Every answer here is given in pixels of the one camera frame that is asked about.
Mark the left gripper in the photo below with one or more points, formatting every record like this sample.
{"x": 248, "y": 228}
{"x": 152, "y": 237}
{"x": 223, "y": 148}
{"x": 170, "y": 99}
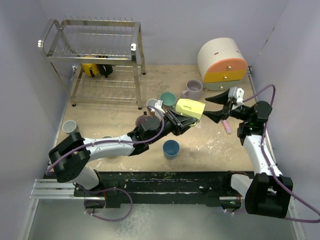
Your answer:
{"x": 176, "y": 123}

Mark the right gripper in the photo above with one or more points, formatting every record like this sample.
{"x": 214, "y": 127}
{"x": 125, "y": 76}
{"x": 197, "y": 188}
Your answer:
{"x": 215, "y": 116}

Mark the lime green mug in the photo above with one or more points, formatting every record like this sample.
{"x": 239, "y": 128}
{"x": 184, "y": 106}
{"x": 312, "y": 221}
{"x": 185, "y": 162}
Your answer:
{"x": 190, "y": 108}

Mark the blue cup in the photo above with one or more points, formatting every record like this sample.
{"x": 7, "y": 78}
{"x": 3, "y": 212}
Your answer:
{"x": 170, "y": 148}

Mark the teal cup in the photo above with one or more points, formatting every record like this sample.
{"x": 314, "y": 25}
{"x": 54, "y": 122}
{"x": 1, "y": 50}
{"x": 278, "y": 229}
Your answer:
{"x": 168, "y": 99}

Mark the lilac mug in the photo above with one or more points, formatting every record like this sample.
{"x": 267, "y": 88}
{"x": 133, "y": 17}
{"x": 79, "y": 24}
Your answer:
{"x": 193, "y": 90}

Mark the salmon pink mug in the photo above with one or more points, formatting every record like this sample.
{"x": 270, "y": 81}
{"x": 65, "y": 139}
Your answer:
{"x": 150, "y": 104}

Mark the purple mug black handle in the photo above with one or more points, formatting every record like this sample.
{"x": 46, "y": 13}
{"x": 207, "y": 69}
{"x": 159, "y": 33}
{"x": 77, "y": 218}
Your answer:
{"x": 141, "y": 119}

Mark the grey speckled mug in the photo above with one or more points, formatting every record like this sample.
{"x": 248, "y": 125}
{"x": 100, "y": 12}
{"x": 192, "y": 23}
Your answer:
{"x": 107, "y": 137}

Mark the black mug white interior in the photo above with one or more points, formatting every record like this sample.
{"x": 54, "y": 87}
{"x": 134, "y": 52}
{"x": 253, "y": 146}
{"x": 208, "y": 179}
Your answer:
{"x": 105, "y": 69}

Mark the yellow mug black handle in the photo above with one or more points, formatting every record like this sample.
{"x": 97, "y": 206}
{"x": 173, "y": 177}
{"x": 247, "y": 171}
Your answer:
{"x": 90, "y": 69}

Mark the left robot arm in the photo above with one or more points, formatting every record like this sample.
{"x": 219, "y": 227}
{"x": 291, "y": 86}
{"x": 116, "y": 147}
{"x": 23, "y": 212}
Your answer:
{"x": 70, "y": 157}

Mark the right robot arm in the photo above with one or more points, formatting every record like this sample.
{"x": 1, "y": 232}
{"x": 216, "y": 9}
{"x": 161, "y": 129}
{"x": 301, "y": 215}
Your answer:
{"x": 263, "y": 194}

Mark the metal dish rack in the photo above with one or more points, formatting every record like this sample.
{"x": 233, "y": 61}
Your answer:
{"x": 116, "y": 42}

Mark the pink tube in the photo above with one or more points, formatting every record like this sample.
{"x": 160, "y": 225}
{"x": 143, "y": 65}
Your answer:
{"x": 226, "y": 126}

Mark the round drawer box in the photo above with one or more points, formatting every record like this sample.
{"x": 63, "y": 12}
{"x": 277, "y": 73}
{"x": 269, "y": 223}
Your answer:
{"x": 221, "y": 64}

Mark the small grey cup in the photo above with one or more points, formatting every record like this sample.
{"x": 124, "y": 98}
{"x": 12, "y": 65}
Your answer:
{"x": 70, "y": 127}

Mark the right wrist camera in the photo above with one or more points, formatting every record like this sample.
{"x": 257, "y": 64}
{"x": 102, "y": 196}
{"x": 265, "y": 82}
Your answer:
{"x": 236, "y": 95}

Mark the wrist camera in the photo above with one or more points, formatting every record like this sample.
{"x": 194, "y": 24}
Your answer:
{"x": 159, "y": 105}
{"x": 236, "y": 95}

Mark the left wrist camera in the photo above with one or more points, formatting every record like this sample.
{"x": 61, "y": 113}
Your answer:
{"x": 159, "y": 105}

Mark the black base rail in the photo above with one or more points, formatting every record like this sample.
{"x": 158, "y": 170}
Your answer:
{"x": 209, "y": 188}

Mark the aluminium frame rail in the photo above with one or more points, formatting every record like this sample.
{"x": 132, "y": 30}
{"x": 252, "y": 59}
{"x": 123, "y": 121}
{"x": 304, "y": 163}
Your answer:
{"x": 50, "y": 189}

